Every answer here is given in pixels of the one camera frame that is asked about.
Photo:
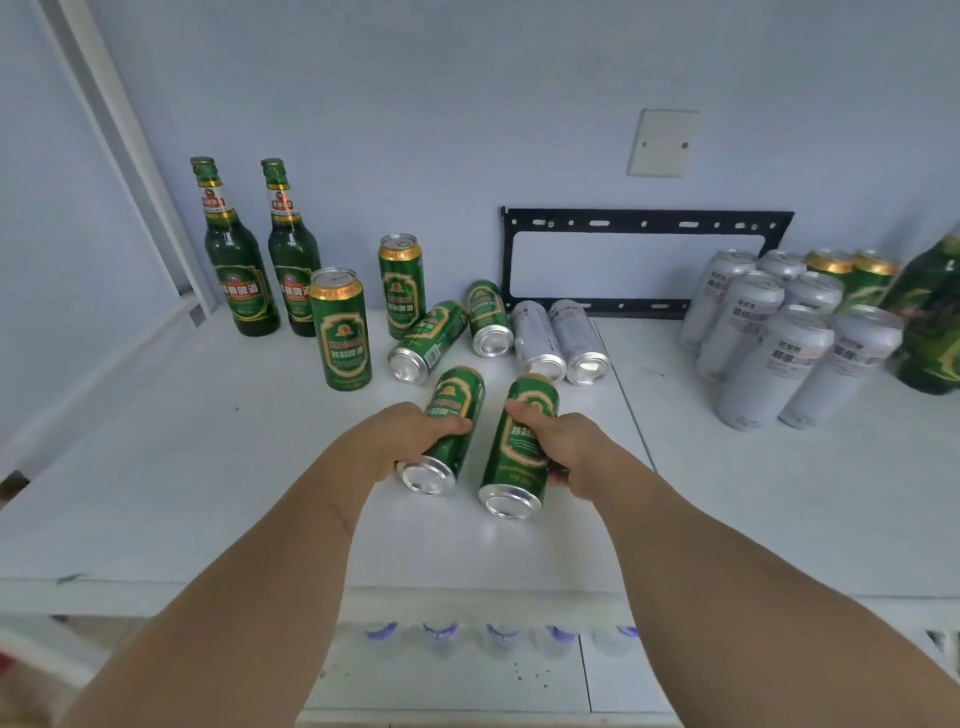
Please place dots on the clear water bottle blue label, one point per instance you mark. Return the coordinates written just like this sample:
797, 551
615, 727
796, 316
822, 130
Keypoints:
382, 636
559, 637
619, 637
441, 636
501, 637

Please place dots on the person's left forearm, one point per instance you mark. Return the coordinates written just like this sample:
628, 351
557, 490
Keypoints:
247, 600

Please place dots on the person's right forearm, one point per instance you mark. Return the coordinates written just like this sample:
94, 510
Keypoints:
750, 615

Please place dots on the silver white-label beer can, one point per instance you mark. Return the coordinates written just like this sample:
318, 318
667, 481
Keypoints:
780, 264
716, 300
769, 375
739, 330
840, 375
814, 292

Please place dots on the pile of silver beer cans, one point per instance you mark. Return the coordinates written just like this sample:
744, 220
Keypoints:
577, 345

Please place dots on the black metal wall bracket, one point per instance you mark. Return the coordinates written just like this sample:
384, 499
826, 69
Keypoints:
645, 221

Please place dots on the person's left hand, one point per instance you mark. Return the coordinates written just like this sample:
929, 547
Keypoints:
401, 435

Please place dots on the white metal shelf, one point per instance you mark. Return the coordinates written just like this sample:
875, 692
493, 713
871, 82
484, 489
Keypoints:
187, 465

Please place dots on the person's right hand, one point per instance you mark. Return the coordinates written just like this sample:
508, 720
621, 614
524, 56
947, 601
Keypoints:
570, 450

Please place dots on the cluster of green beer cans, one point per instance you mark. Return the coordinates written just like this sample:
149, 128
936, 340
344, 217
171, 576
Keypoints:
341, 337

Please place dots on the white blank wall plate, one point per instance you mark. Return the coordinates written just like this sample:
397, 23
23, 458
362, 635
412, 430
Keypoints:
664, 142

